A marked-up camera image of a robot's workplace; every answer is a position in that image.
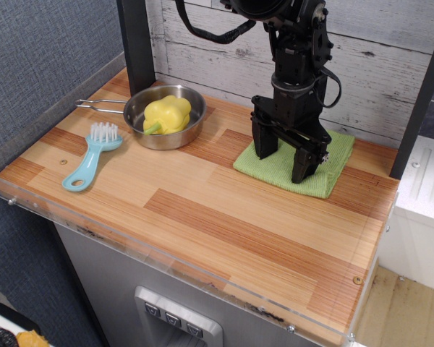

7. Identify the black braided cable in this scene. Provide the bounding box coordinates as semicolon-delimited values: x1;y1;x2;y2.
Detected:
174;0;257;46

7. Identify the black left frame post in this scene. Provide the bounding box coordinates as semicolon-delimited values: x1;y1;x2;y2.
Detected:
116;0;156;95

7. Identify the green cloth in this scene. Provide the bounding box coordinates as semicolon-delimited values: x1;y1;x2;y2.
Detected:
233;131;355;199

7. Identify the silver toy fridge cabinet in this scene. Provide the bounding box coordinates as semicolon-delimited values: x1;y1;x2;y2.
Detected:
56;225;315;346

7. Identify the light blue dish brush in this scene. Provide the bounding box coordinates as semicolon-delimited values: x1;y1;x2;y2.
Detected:
61;122;123;192

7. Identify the black right frame post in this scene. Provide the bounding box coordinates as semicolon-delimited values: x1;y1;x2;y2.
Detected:
389;51;434;179

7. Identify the steel pan with wire handle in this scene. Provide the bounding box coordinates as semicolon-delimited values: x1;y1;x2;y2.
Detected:
75;84;208;150

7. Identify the silver dispenser button panel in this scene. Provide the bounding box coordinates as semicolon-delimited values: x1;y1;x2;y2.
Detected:
135;286;224;346

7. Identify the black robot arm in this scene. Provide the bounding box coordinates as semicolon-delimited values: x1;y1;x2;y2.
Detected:
223;1;338;184

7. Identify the yellow toy bell pepper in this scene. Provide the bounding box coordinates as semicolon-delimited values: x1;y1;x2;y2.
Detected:
143;95;192;135

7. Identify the black frame post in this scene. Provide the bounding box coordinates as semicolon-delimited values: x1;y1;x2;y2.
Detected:
389;51;434;179
116;0;156;95

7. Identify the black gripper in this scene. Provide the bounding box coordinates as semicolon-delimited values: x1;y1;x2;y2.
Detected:
250;85;332;184

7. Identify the white side cabinet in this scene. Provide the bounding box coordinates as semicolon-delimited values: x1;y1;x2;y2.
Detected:
378;136;434;289

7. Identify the yellow object at corner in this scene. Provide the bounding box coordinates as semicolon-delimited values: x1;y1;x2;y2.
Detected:
16;330;50;347

